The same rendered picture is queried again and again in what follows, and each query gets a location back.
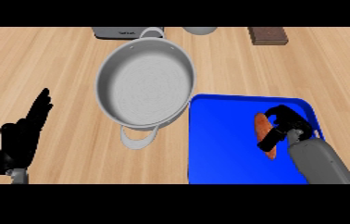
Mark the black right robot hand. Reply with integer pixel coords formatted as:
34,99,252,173
256,104,315,153

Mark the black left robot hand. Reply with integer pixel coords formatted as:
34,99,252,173
0,87,55,176

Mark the orange sweet potato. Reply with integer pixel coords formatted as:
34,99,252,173
253,112,280,161

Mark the blue tray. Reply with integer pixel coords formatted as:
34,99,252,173
188,93,325,185

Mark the brown block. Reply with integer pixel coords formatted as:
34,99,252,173
249,27,290,46

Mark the grey round bowl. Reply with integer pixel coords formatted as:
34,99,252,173
182,27,219,36

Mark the grey appliance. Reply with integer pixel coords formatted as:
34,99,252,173
91,27,167,40

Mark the grey pot with handles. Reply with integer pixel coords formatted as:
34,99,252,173
95,27,198,151

